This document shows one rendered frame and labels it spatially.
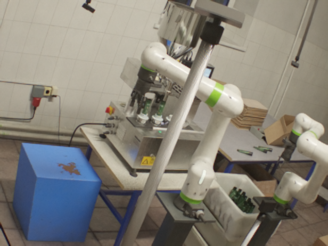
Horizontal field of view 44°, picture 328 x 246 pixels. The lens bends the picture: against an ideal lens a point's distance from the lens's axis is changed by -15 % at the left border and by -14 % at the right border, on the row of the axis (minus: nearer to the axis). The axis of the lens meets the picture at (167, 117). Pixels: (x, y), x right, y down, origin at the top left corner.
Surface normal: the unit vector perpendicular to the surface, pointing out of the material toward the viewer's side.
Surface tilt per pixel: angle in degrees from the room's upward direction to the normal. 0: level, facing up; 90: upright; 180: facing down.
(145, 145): 90
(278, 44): 90
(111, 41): 90
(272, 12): 90
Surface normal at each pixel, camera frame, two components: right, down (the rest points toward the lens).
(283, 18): 0.50, 0.47
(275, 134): -0.80, -0.08
